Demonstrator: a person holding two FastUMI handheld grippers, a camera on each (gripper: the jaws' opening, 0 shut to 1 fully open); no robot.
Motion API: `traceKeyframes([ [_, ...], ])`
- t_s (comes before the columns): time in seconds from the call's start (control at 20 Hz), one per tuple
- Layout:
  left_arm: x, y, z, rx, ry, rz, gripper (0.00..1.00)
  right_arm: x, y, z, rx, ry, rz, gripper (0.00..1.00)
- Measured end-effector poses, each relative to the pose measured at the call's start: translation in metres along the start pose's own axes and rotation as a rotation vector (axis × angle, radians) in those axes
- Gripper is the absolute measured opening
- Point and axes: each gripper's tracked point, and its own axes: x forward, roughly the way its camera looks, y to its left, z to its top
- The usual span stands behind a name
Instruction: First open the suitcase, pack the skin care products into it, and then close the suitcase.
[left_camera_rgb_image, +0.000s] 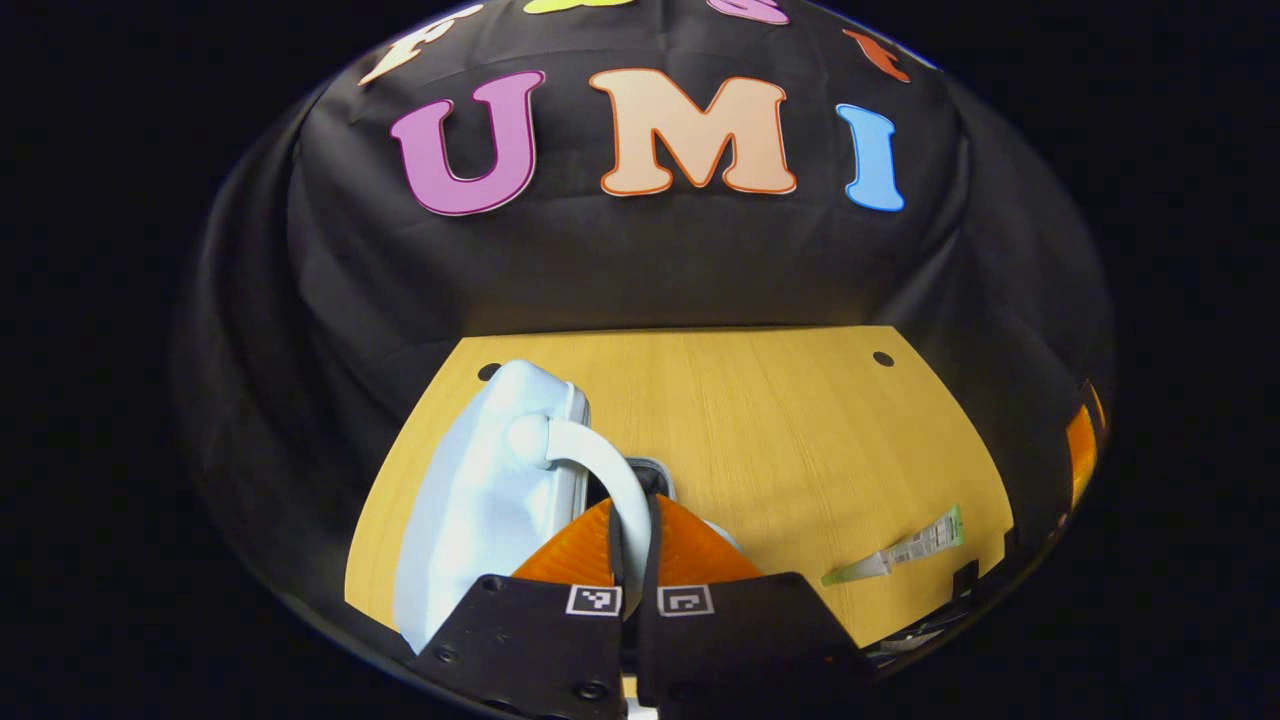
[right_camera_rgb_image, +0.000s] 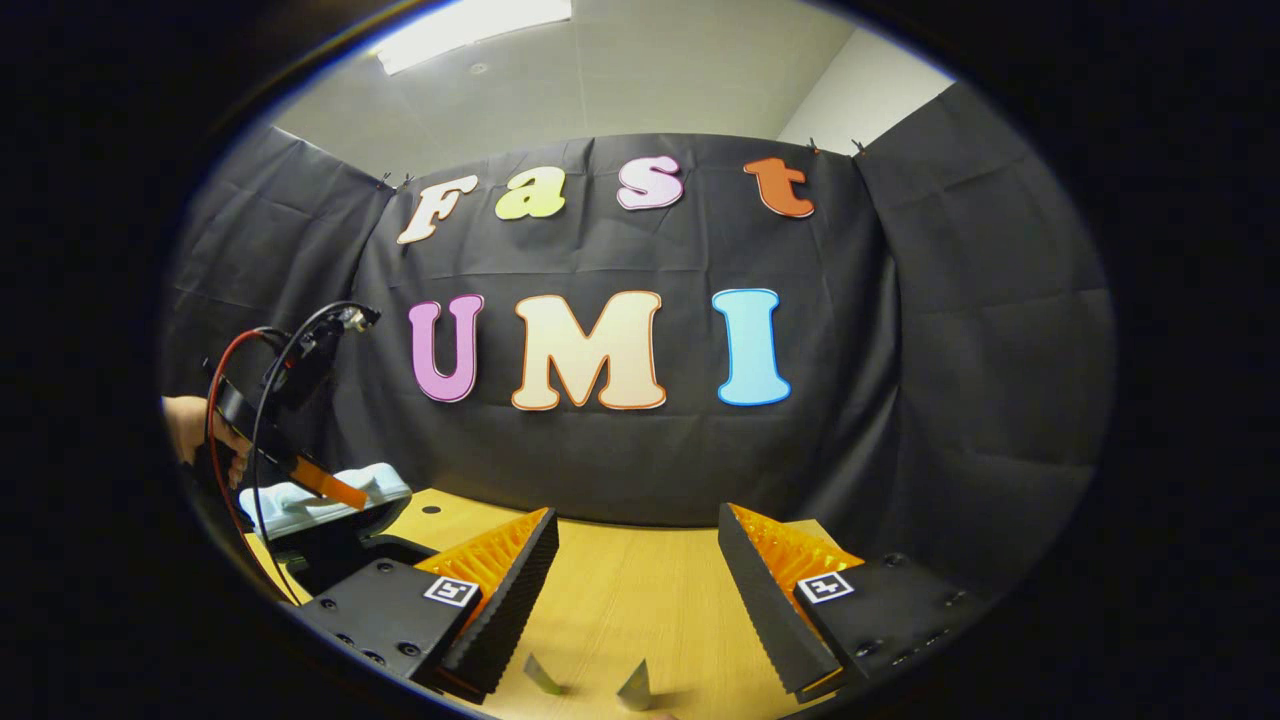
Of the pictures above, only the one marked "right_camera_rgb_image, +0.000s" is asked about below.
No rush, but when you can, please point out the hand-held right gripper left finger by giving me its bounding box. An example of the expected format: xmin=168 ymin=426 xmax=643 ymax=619
xmin=298 ymin=506 xmax=562 ymax=707

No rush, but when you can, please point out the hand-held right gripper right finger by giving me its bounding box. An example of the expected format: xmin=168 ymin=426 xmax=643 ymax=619
xmin=716 ymin=502 xmax=989 ymax=701

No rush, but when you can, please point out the light blue suitcase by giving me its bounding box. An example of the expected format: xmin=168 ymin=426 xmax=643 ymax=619
xmin=238 ymin=460 xmax=446 ymax=601

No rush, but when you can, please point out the small white green tube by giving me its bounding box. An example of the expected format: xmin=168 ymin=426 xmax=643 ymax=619
xmin=523 ymin=653 xmax=568 ymax=698

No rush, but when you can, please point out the large green white tube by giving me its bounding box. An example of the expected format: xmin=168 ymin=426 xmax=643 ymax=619
xmin=615 ymin=658 xmax=653 ymax=713

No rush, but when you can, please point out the black backdrop cloth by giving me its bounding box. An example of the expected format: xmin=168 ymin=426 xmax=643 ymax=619
xmin=160 ymin=80 xmax=1119 ymax=621

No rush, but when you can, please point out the ceiling light panel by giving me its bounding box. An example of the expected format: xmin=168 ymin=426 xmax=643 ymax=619
xmin=372 ymin=0 xmax=574 ymax=77

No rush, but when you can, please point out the black cable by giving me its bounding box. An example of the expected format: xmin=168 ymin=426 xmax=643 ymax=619
xmin=247 ymin=302 xmax=353 ymax=576

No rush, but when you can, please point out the red cable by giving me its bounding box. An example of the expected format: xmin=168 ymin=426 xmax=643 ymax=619
xmin=203 ymin=328 xmax=301 ymax=606

